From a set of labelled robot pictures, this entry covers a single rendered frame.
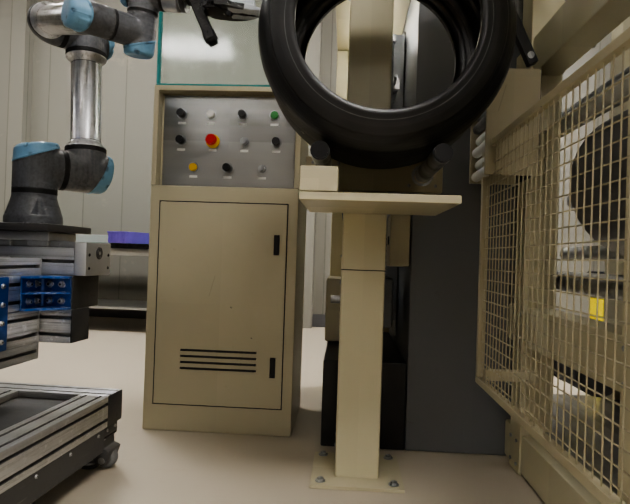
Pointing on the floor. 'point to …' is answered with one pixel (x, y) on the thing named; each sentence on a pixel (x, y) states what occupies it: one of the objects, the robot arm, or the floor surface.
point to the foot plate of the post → (324, 468)
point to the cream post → (363, 262)
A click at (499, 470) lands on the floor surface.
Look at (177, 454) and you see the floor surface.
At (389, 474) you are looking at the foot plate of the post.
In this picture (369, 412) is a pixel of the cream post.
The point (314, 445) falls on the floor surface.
